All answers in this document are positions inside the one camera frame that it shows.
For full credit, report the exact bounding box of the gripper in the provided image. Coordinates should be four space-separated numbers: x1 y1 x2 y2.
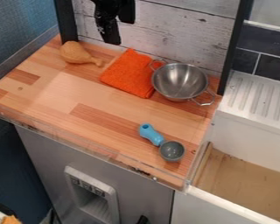
89 0 137 46

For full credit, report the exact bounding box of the silver pot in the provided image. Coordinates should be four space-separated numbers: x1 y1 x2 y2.
147 58 218 107

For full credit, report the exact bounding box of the orange cloth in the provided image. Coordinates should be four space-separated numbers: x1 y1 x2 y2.
97 47 166 100

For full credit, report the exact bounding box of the tan toy chicken drumstick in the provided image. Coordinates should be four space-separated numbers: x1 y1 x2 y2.
59 40 105 68

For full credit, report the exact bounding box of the blue and grey scoop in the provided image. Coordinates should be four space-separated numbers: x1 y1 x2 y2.
137 122 187 163

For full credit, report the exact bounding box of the toy sink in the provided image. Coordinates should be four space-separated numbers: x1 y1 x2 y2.
169 69 280 224

